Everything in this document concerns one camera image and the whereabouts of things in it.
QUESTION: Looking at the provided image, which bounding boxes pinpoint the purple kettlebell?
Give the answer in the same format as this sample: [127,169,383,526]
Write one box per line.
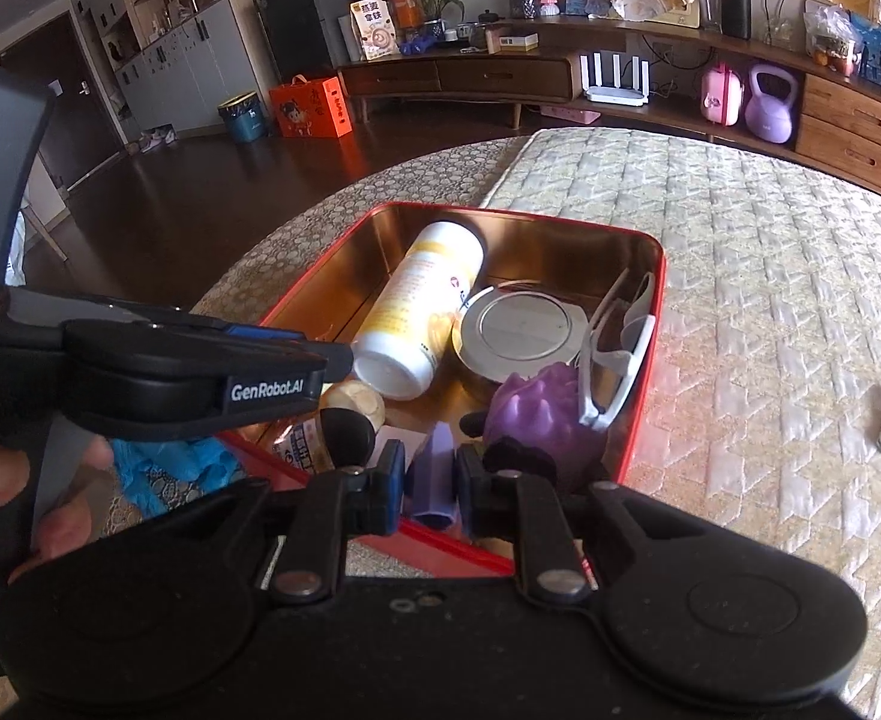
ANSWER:
[744,64,796,145]

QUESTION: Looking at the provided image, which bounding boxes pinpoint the white sunglasses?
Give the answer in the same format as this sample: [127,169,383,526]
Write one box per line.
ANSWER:
[577,270,658,432]

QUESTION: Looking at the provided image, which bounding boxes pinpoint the table with white cloth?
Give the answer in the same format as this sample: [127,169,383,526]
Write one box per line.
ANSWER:
[5,157,70,282]

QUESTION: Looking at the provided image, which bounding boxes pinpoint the clear plastic bag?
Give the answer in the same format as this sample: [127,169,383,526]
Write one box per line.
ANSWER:
[804,0,862,76]

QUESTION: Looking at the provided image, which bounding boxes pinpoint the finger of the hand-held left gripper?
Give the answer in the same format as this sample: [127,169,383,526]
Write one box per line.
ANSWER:
[178,311,356,385]

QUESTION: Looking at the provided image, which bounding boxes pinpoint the wooden TV cabinet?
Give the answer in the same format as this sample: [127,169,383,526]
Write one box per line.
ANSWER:
[335,11,881,207]

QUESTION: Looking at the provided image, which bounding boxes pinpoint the small purple silicone piece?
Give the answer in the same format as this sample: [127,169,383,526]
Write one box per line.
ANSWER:
[406,420,460,530]

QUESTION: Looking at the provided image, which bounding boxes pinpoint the white and yellow bottle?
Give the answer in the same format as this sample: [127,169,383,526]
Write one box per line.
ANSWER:
[352,221,485,402]

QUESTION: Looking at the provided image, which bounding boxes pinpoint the cereal box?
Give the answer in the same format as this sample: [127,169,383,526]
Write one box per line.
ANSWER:
[349,0,403,62]

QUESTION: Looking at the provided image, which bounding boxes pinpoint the orange gift box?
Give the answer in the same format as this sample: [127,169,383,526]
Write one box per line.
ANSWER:
[269,75,353,140]

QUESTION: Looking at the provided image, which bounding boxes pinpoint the blue trash can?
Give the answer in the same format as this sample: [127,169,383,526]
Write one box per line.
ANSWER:
[217,91,269,145]

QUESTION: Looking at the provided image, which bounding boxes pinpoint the black fridge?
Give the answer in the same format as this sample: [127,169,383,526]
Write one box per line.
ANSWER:
[256,0,362,83]

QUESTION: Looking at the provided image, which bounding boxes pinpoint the round tin with silver lid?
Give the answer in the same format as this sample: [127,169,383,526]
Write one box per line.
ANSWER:
[451,279,590,402]

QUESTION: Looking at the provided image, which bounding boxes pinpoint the dark wooden door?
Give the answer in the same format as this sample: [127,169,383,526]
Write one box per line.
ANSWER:
[0,11,122,192]

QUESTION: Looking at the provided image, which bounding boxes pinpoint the red rectangular tin box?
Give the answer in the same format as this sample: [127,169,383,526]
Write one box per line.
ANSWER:
[215,202,667,580]

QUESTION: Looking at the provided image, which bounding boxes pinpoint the black speaker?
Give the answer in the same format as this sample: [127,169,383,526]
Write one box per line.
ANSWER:
[720,0,754,41]

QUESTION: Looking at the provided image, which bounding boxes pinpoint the person's left hand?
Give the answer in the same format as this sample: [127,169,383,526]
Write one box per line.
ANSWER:
[0,435,116,586]

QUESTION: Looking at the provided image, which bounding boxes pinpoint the white and yellow box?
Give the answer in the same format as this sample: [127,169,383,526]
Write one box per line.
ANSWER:
[486,28,541,53]

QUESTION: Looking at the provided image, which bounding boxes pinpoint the blue printed box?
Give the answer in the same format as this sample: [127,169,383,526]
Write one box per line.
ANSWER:
[849,13,881,91]

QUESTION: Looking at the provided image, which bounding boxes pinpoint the small bottle with beige cap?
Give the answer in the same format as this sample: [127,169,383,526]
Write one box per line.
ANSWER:
[271,381,388,475]

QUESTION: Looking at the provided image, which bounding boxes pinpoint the grey wall cabinets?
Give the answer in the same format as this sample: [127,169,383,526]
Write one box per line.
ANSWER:
[114,0,262,136]

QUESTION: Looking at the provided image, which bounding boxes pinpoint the quilted mattress pad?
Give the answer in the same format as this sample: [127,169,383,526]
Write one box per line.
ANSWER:
[478,127,881,706]

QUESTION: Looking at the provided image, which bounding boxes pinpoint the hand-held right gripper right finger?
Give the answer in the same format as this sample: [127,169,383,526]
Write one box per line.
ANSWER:
[456,444,682,605]

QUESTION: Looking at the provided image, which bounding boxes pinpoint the white router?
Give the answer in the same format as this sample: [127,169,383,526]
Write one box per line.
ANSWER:
[579,52,652,107]

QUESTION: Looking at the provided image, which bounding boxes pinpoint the small potted plant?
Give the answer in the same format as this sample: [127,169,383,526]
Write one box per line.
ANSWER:
[414,0,473,42]

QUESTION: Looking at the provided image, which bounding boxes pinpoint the flat pink box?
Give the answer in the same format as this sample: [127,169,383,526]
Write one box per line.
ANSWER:
[541,105,603,126]

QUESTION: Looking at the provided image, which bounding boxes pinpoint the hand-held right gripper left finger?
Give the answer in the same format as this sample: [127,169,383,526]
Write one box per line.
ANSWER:
[163,439,410,605]

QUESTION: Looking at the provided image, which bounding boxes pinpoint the pink toy suitcase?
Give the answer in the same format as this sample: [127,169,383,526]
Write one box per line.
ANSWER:
[699,64,747,127]

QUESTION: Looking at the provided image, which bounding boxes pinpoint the purple silicone massage brush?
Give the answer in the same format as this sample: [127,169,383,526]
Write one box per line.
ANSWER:
[459,361,610,496]

